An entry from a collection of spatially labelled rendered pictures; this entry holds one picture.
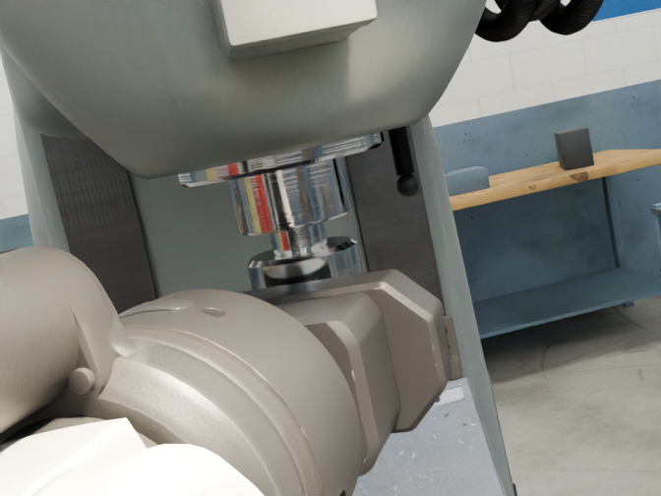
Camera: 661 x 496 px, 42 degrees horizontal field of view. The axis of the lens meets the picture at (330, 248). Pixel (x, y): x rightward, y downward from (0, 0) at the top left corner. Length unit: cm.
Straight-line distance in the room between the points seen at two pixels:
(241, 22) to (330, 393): 10
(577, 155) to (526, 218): 74
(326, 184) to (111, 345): 16
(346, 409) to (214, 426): 6
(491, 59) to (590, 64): 58
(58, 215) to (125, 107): 46
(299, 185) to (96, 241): 41
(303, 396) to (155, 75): 11
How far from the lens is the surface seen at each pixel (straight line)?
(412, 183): 36
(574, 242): 504
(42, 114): 46
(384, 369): 29
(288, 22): 23
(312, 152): 31
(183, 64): 26
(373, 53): 27
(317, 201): 33
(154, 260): 73
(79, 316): 19
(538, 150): 492
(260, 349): 22
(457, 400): 78
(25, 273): 19
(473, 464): 77
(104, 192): 72
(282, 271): 34
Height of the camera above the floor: 132
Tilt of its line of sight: 8 degrees down
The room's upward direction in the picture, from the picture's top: 12 degrees counter-clockwise
